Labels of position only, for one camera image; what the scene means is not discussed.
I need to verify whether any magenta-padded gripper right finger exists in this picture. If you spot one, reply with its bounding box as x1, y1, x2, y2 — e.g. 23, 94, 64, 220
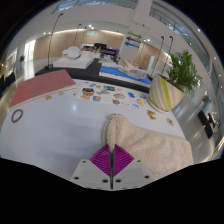
112, 143, 155, 191

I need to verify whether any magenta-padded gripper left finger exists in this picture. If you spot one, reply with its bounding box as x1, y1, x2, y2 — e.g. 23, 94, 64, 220
69, 144, 113, 191

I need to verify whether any beige towel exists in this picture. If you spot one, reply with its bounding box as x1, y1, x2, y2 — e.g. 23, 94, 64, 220
102, 113, 195, 181

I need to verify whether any small orange wooden figure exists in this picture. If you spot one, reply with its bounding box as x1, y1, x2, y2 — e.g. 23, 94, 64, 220
146, 109, 157, 121

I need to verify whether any white sticker sheet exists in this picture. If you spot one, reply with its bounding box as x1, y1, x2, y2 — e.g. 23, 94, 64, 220
74, 80, 149, 109

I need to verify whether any palm plant in striped pot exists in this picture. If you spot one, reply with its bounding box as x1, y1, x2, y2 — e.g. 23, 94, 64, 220
148, 50, 203, 114

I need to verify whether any group of black chairs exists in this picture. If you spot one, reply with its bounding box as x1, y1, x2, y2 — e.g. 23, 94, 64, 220
0, 71, 16, 96
197, 109, 223, 139

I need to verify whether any pink flat board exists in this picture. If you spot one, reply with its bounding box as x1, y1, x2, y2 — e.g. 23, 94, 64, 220
8, 69, 78, 111

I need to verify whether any signboard with coloured arrows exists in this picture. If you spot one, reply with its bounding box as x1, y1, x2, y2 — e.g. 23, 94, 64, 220
119, 31, 144, 63

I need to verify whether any black piano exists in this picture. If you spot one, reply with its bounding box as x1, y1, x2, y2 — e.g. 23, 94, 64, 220
81, 42, 120, 61

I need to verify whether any small potted plant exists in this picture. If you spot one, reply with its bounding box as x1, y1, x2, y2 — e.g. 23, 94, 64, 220
18, 54, 26, 73

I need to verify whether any wooden ring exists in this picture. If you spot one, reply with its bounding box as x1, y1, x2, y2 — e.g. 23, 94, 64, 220
10, 108, 24, 124

